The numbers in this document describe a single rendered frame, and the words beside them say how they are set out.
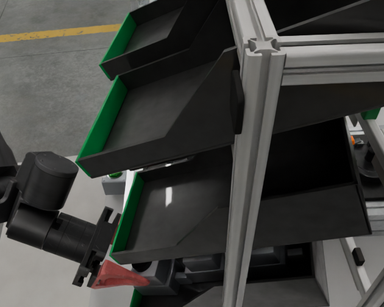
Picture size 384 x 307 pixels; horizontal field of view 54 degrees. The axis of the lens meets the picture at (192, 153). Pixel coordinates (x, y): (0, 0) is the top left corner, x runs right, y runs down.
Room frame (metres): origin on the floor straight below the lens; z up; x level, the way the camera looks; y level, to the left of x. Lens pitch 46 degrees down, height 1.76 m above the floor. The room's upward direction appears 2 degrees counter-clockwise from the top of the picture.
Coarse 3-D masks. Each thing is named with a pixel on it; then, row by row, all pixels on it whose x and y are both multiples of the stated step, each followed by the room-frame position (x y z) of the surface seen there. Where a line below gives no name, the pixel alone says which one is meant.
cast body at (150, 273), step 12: (132, 264) 0.26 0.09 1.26; (144, 264) 0.26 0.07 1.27; (156, 264) 0.26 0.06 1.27; (168, 264) 0.27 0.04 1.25; (144, 276) 0.25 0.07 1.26; (156, 276) 0.24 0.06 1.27; (168, 276) 0.26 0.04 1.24; (180, 276) 0.26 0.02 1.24; (144, 288) 0.25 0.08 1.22; (156, 288) 0.24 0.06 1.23; (168, 288) 0.24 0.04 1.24
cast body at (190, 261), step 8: (192, 256) 0.26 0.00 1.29; (200, 256) 0.25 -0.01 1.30; (208, 256) 0.25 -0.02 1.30; (216, 256) 0.26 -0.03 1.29; (224, 256) 0.26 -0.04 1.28; (192, 264) 0.25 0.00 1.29; (200, 264) 0.25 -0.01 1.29; (208, 264) 0.25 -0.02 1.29; (216, 264) 0.25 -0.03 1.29; (224, 264) 0.25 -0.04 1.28; (192, 272) 0.25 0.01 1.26; (200, 272) 0.25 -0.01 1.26; (208, 272) 0.25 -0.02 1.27; (216, 272) 0.24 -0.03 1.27; (192, 280) 0.25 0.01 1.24; (200, 280) 0.25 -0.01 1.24; (208, 280) 0.25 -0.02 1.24; (216, 280) 0.24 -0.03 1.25
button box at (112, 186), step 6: (126, 174) 0.71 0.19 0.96; (102, 180) 0.68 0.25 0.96; (108, 180) 0.68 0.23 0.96; (114, 180) 0.68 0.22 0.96; (120, 180) 0.68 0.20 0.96; (102, 186) 0.68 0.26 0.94; (108, 186) 0.68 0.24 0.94; (114, 186) 0.68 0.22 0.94; (120, 186) 0.68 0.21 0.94; (108, 192) 0.68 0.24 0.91; (114, 192) 0.68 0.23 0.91; (120, 192) 0.68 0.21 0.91
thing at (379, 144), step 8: (360, 120) 0.34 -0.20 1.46; (368, 120) 0.33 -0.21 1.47; (368, 128) 0.31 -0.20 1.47; (376, 128) 0.31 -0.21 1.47; (368, 136) 0.31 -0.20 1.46; (376, 136) 0.30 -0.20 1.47; (232, 144) 0.22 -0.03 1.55; (376, 144) 0.29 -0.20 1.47; (232, 152) 0.21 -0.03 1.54; (376, 152) 0.28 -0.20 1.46; (344, 240) 0.27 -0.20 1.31; (352, 240) 0.26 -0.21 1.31; (344, 248) 0.26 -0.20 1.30; (352, 248) 0.25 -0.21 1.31; (352, 256) 0.24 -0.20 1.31; (352, 264) 0.23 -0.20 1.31; (352, 272) 0.22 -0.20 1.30; (360, 272) 0.22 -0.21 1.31; (360, 280) 0.21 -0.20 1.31; (368, 280) 0.21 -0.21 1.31; (360, 288) 0.20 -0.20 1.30; (368, 288) 0.20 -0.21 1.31
